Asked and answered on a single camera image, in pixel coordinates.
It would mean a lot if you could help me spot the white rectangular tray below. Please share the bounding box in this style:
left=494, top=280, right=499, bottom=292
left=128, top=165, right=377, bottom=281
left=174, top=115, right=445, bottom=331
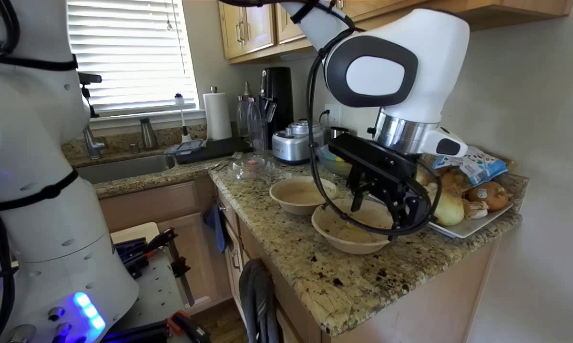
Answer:
left=368, top=193, right=514, bottom=239

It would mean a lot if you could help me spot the clear drinking glass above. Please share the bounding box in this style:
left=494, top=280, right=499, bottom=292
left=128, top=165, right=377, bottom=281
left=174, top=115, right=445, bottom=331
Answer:
left=248, top=118, right=269, bottom=154

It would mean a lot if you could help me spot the beige paper bowl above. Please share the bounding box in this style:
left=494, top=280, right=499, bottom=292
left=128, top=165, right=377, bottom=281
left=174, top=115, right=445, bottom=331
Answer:
left=269, top=176, right=338, bottom=216
left=311, top=198, right=398, bottom=255

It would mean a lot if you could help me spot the black bar clamp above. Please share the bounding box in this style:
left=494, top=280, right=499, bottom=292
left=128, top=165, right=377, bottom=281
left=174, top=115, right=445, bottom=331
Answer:
left=116, top=227, right=195, bottom=307

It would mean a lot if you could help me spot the silver rice cooker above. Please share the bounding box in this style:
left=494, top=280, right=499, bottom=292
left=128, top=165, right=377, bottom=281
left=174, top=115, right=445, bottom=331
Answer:
left=272, top=120, right=326, bottom=165

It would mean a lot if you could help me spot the orange and black clamp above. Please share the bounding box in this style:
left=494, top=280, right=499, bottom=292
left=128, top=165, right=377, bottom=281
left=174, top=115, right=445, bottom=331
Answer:
left=101, top=310, right=212, bottom=343

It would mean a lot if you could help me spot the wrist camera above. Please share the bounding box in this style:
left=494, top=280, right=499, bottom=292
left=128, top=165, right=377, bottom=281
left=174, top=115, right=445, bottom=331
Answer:
left=328, top=133, right=414, bottom=168

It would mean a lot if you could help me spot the paper towel roll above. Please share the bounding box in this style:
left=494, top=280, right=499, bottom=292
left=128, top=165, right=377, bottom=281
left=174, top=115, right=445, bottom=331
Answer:
left=203, top=86, right=233, bottom=141

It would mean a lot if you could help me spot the row of clear bottles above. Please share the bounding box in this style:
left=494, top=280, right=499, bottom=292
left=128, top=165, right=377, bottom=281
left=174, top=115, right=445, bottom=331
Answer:
left=236, top=81, right=263, bottom=140

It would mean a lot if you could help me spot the glass bowl with yellow contents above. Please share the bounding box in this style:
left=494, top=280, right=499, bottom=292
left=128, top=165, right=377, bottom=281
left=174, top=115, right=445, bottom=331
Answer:
left=317, top=144, right=359, bottom=178

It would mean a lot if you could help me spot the garlic bulb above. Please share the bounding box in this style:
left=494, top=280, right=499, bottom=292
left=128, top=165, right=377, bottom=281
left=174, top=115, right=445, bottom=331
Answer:
left=463, top=200, right=489, bottom=220

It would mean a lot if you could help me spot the white dish brush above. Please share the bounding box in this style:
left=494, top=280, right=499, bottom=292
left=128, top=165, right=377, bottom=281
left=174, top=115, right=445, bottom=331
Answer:
left=174, top=93, right=193, bottom=144

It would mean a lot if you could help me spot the steel sink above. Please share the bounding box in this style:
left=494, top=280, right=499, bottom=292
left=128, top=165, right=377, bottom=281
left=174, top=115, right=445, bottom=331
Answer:
left=76, top=153, right=177, bottom=185

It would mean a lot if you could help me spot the black drying mat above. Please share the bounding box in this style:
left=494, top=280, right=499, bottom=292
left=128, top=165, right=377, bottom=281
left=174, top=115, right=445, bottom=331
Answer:
left=175, top=137, right=254, bottom=165

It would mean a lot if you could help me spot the wall cabinet door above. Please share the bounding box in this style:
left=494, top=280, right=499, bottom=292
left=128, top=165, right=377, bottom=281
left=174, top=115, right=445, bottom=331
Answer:
left=219, top=2, right=247, bottom=60
left=242, top=4, right=276, bottom=54
left=275, top=3, right=307, bottom=45

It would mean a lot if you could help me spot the blue hanging towel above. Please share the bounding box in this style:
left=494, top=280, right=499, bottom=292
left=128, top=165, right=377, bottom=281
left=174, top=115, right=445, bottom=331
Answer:
left=204, top=202, right=228, bottom=253

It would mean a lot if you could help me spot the clear container with blue lid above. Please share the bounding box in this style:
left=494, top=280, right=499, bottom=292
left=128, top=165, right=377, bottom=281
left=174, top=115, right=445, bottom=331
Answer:
left=164, top=139, right=207, bottom=157

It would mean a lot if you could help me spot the black coffee machine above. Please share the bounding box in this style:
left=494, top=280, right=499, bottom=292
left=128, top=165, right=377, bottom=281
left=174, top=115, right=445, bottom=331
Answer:
left=259, top=67, right=295, bottom=145

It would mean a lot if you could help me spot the kitchen tap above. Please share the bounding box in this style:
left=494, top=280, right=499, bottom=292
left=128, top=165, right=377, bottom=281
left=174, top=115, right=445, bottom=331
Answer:
left=78, top=72, right=109, bottom=161

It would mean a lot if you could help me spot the window with white blinds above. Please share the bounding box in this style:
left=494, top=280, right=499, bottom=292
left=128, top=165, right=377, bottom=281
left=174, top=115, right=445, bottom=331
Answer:
left=66, top=0, right=206, bottom=125

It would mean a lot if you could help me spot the blue and white snack bag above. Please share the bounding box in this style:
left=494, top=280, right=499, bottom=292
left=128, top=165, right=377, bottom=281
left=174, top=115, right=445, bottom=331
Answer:
left=433, top=145, right=509, bottom=186

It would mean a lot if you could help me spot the white wall socket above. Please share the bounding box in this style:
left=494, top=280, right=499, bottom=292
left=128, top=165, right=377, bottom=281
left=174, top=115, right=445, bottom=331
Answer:
left=323, top=103, right=342, bottom=127

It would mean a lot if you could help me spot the clear glass lid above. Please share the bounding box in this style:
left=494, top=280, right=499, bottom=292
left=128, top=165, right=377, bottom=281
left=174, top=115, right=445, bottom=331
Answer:
left=227, top=156, right=278, bottom=181

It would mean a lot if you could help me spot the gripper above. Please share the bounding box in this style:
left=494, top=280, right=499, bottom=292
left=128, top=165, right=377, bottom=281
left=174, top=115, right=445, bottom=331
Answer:
left=348, top=155, right=433, bottom=240

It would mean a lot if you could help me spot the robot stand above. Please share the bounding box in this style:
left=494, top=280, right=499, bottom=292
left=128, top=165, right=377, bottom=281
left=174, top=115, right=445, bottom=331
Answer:
left=101, top=222, right=212, bottom=343

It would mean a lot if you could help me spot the grey hanging towel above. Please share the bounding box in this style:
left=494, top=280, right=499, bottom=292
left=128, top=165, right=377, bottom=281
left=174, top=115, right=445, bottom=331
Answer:
left=238, top=258, right=281, bottom=343

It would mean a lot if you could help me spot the metal cutlery piece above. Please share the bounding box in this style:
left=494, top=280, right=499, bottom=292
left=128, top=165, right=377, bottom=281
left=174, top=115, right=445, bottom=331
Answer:
left=209, top=151, right=244, bottom=172

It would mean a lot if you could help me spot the wooden base cabinet door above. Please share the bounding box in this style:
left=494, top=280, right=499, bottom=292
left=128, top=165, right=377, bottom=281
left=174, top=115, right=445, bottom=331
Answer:
left=156, top=212, right=220, bottom=304

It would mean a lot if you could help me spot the pale yellow onion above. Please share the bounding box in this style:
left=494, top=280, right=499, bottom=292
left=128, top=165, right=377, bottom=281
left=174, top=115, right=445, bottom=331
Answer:
left=425, top=183, right=465, bottom=226

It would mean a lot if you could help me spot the wooden wall cabinet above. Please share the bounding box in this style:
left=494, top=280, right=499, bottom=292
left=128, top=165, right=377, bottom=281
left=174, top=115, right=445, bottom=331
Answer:
left=218, top=0, right=573, bottom=65

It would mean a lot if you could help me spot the brown onion with sticker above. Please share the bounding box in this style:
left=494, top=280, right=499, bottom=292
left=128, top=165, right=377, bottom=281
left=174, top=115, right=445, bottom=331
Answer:
left=467, top=182, right=509, bottom=212

